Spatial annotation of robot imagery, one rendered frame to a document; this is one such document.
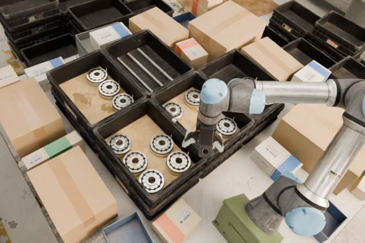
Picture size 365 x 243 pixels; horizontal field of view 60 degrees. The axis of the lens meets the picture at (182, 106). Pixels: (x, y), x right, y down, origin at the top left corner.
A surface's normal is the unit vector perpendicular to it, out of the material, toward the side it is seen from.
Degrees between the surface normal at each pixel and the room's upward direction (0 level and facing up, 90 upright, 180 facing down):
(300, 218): 63
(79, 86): 0
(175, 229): 0
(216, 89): 4
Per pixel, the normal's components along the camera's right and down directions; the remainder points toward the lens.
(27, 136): 0.62, 0.66
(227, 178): 0.11, -0.62
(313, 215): -0.07, 0.39
